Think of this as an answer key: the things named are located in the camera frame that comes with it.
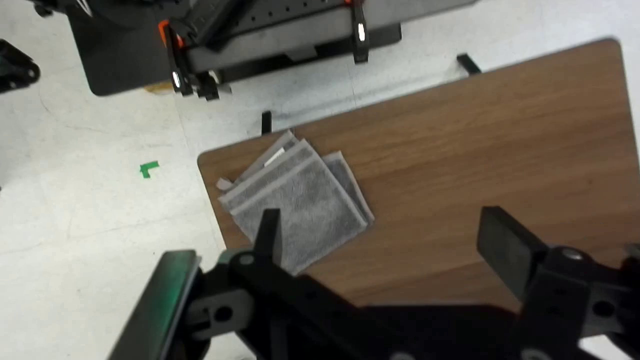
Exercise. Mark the orange and black clamp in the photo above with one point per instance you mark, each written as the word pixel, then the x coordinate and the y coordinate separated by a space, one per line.
pixel 176 60
pixel 360 35

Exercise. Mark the black stand foot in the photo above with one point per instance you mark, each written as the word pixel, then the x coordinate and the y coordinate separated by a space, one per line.
pixel 15 67

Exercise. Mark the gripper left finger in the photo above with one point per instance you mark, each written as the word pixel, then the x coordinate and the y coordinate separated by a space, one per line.
pixel 280 300

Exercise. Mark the green tape mark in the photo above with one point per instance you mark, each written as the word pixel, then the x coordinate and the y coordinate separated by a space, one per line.
pixel 148 170

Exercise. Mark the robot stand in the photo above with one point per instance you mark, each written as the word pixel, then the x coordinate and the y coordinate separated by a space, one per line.
pixel 120 55

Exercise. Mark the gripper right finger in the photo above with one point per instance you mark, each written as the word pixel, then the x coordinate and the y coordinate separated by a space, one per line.
pixel 555 290

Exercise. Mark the grey folded towel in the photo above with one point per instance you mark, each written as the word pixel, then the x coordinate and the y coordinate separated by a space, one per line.
pixel 305 205

